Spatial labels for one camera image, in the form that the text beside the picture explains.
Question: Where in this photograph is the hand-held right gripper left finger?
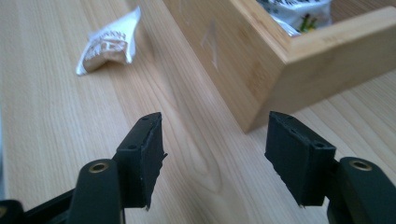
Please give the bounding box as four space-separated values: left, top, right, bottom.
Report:
112 111 168 210

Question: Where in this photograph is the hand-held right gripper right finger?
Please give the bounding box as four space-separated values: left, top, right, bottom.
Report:
263 110 337 208

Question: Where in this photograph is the wooden compartment box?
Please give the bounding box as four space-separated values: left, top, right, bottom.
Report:
163 0 396 134

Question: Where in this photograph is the white and tan single packet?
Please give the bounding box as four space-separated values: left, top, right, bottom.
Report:
75 6 142 77

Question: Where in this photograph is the group of white packets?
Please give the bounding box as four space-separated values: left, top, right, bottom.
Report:
256 0 333 37

